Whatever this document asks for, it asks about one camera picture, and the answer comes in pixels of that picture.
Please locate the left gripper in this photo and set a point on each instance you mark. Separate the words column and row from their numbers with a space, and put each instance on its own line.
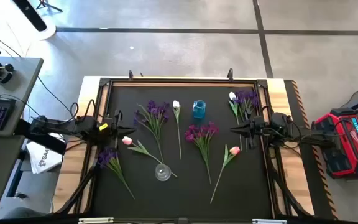
column 110, row 130

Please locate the red black power station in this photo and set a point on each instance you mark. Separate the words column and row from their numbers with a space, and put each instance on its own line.
column 343, row 146

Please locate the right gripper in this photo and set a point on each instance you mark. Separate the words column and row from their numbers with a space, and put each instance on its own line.
column 258, row 129

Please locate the black tripod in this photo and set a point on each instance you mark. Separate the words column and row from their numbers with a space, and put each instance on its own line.
column 43, row 3

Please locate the white stand with black panel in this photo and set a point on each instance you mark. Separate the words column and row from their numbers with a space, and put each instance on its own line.
column 33, row 15

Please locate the white printed bag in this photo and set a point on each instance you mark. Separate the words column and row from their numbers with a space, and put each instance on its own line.
column 43, row 158

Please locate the purple artificial flower bunch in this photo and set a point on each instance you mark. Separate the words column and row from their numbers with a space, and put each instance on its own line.
column 107, row 155
column 154, row 109
column 247, row 97

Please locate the magenta artificial flower bunch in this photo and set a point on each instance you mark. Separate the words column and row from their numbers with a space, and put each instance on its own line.
column 201, row 130

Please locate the blue glass vase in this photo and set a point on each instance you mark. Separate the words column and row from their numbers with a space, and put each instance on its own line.
column 199, row 110

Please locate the white artificial tulip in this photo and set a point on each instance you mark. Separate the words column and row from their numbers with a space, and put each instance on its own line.
column 176, row 104
column 232, row 96

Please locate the black ramp with hazard stripes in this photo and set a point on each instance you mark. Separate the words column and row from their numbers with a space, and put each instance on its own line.
column 306, row 186

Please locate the black clamp post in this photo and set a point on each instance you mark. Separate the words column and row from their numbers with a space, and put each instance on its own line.
column 131, row 75
column 230, row 75

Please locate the pink artificial tulip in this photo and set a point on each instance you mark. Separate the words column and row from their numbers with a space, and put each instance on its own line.
column 234, row 150
column 127, row 140

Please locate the black table mat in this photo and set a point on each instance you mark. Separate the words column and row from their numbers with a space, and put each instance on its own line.
column 185, row 199

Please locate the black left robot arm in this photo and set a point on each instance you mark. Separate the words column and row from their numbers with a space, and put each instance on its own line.
column 57, row 126

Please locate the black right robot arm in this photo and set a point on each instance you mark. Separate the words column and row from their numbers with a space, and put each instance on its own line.
column 315, row 140

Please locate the blue desk leg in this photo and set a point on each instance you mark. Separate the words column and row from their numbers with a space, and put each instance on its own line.
column 14, row 180

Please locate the black diagonal support bar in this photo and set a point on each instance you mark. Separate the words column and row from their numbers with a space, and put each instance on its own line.
column 42, row 140

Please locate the white metal bracket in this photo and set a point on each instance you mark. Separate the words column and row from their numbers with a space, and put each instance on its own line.
column 95, row 220
column 269, row 221

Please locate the clear glass vase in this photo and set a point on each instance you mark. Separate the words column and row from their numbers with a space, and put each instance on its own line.
column 163, row 172

